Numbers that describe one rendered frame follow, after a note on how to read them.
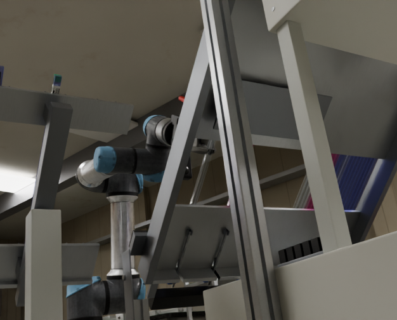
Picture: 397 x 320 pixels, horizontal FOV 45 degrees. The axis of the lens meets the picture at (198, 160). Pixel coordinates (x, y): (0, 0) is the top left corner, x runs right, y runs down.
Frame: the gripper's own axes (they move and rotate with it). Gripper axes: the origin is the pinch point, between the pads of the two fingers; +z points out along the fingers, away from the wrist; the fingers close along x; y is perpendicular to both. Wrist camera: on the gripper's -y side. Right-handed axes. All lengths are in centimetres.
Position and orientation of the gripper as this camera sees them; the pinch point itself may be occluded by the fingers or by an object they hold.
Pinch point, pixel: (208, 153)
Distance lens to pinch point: 115.8
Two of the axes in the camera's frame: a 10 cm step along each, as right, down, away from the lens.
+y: 1.6, -9.8, -1.2
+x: 8.7, 0.8, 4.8
